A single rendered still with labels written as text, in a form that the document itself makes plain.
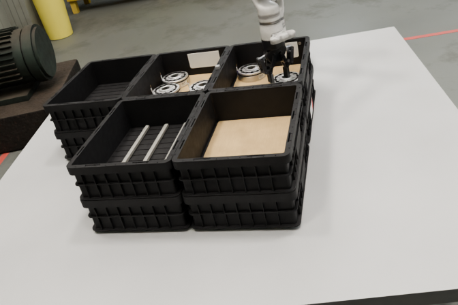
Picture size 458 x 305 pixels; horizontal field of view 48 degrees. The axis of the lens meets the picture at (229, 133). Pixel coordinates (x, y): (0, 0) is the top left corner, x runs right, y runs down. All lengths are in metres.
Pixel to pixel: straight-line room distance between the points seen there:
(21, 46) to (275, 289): 3.05
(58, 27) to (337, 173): 5.25
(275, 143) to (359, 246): 0.38
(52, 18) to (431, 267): 5.65
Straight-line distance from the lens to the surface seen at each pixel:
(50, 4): 6.38
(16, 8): 6.53
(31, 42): 3.89
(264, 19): 1.65
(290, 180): 1.27
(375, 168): 1.54
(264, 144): 1.46
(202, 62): 2.01
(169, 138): 1.61
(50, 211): 1.72
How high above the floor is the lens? 1.57
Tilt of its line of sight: 29 degrees down
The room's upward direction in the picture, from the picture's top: 13 degrees counter-clockwise
